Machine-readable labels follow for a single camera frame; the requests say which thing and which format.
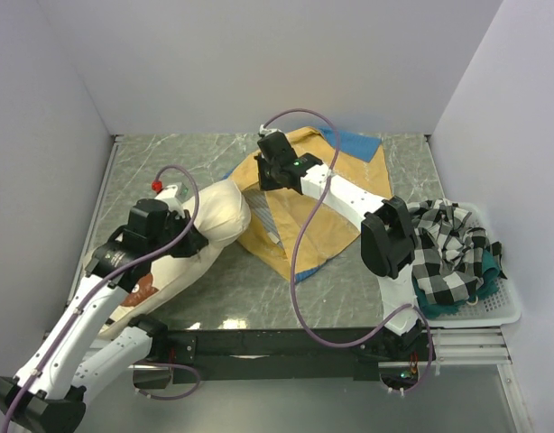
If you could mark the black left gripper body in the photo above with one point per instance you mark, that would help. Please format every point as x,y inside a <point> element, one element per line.
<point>176,223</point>

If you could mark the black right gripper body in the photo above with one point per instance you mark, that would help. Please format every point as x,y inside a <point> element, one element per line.
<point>268,174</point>

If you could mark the yellow and blue pillowcase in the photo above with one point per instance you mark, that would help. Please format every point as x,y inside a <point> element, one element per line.
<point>273,230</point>

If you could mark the cream pillow with bear print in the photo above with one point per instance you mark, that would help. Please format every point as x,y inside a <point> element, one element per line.
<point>223,215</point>

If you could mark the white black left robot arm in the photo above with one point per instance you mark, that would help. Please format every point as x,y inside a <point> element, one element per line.
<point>51,391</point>

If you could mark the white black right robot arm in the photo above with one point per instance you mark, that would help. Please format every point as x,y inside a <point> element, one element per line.
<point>387,237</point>

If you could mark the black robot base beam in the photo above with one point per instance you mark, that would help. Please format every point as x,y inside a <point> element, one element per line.
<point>157,374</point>

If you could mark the black white checkered cloth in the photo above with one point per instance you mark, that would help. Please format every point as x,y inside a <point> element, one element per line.
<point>444,226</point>

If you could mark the teal green cloth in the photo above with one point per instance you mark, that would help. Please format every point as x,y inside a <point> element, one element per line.
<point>444,288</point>

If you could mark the white plastic basket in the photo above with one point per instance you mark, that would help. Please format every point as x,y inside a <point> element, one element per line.
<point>501,309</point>

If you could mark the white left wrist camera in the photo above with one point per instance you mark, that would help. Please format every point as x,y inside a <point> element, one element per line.
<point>173,194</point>

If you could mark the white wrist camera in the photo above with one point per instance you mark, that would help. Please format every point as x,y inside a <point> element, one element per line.
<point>265,130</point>
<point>173,194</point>

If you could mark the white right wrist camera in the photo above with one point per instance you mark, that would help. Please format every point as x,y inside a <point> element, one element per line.
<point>265,130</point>

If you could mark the aluminium frame rail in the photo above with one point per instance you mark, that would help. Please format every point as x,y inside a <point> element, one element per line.
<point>451,346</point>

